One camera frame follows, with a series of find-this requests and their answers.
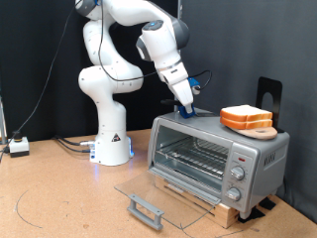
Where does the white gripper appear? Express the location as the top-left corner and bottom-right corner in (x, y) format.
(158, 63), (196, 115)

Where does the silver toaster oven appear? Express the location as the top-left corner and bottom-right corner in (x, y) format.
(147, 108), (291, 220)

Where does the silver oven knob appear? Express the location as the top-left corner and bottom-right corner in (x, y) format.
(230, 166), (247, 181)
(225, 186), (242, 202)

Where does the round tan wooden board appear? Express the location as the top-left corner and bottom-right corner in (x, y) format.
(227, 124), (278, 141)

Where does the black metal bookend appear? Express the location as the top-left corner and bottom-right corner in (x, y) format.
(255, 76), (284, 134)

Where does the grey backdrop curtain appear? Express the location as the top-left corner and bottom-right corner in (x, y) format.
(179, 0), (317, 224)

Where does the vertical metal pole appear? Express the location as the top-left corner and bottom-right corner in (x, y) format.
(173, 0), (183, 112)

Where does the slatted wooden box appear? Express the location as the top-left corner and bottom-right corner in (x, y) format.
(154, 175), (241, 230)

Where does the black foam pad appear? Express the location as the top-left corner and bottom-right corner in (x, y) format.
(259, 196), (276, 211)
(238, 207), (266, 224)

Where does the black backdrop curtain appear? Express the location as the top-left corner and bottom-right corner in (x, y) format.
(0, 0), (181, 144)

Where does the emergency stop button box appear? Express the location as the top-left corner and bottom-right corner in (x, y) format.
(8, 130), (31, 159)

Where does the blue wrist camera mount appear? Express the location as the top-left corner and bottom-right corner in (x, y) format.
(187, 76), (202, 96)

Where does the wire oven rack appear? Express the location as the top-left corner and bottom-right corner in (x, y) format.
(155, 136), (230, 181)

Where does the base cable with silver connector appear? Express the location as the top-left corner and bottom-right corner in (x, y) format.
(53, 134), (97, 148)

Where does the black camera cable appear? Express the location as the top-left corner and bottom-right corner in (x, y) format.
(97, 0), (213, 92)

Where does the black base cable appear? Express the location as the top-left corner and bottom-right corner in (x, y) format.
(53, 137), (93, 155)

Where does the long hanging black cable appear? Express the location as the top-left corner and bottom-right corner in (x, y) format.
(0, 6), (77, 167)

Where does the thin metal post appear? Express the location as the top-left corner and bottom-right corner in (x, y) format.
(0, 97), (7, 145)

